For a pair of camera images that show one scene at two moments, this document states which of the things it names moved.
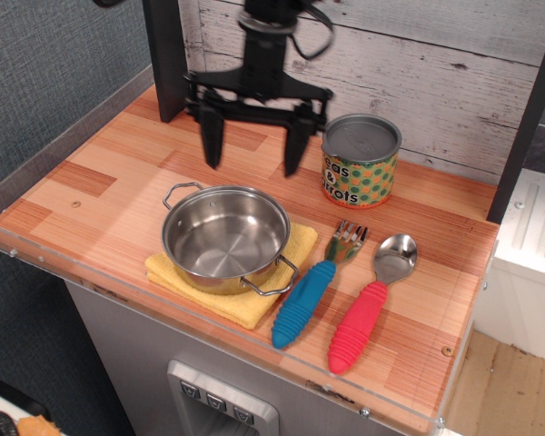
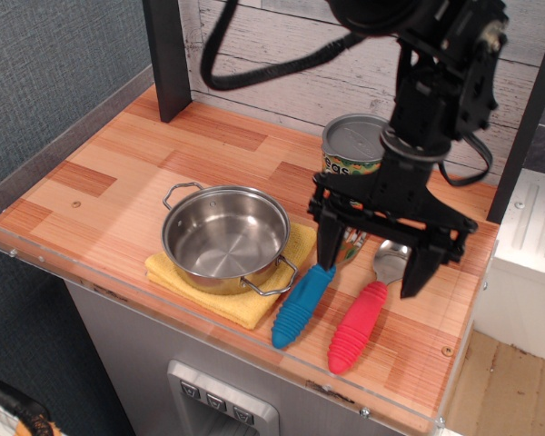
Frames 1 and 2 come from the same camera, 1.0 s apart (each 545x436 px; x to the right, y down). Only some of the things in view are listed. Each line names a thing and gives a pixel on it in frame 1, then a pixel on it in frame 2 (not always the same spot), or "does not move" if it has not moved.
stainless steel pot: x=224 y=239 does not move
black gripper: x=261 y=92 → x=396 y=203
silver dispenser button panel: x=212 y=404 does not move
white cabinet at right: x=522 y=299 does not move
